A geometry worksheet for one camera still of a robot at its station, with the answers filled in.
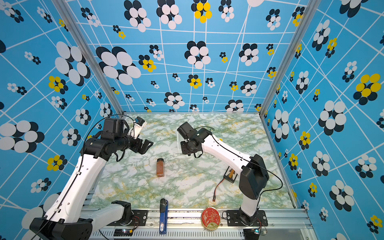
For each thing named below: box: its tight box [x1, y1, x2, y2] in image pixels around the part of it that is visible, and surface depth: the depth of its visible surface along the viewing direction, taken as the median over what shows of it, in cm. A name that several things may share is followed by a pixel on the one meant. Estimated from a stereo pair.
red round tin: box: [200, 206, 221, 231], surface depth 72 cm
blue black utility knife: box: [159, 198, 169, 235], surface depth 73 cm
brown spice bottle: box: [156, 158, 165, 178], surface depth 89 cm
